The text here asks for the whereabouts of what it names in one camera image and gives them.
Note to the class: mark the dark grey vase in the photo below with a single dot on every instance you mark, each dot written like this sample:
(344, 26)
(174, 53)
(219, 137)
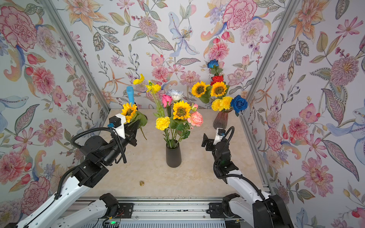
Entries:
(173, 156)

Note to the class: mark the pink ribbed glass vase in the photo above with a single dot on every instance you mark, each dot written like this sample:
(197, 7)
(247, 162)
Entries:
(221, 119)

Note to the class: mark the magenta rose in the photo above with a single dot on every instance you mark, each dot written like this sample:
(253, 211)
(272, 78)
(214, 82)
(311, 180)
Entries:
(166, 101)

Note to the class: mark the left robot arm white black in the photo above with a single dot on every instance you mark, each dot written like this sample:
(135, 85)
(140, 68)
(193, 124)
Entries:
(102, 147)

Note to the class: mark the red rose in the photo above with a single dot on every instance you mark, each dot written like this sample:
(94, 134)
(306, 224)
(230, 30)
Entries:
(216, 79)

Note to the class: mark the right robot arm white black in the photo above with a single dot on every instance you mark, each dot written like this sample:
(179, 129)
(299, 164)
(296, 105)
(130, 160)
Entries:
(256, 207)

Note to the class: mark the blue rose large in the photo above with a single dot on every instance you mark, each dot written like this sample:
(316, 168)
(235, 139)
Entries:
(239, 105)

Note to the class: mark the right sunflower in pink vase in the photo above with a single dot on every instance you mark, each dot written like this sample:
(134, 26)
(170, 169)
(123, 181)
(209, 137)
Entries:
(218, 89)

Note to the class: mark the white rose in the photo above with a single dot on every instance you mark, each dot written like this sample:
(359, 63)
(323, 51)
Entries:
(175, 95)

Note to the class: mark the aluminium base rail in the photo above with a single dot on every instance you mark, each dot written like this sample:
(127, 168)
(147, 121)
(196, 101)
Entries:
(168, 212)

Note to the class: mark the small blue rose top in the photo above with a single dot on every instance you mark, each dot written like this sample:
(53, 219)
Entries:
(212, 64)

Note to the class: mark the yellow carnation pink vase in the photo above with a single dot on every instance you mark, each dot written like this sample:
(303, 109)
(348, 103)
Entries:
(226, 102)
(217, 105)

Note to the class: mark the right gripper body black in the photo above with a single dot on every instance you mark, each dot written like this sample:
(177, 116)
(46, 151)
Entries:
(211, 147)

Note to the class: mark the blue tube on black stand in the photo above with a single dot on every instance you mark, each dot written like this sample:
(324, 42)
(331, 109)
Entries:
(131, 95)

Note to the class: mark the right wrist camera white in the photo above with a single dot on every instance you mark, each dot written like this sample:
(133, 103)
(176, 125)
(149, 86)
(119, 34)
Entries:
(220, 134)

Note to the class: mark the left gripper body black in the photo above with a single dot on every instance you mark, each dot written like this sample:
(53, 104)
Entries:
(129, 137)

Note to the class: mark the left yellow carnation pink vase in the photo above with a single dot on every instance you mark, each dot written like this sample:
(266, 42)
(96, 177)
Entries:
(217, 105)

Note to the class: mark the pink peony flower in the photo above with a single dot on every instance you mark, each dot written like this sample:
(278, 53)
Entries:
(196, 119)

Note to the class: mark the right yellow carnation pink vase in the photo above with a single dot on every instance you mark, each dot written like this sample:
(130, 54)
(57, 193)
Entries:
(226, 102)

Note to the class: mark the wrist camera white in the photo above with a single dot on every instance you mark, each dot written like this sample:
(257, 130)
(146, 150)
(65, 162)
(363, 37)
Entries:
(220, 134)
(117, 122)

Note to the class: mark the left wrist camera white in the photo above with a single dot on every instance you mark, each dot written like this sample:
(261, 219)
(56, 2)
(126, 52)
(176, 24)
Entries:
(117, 122)

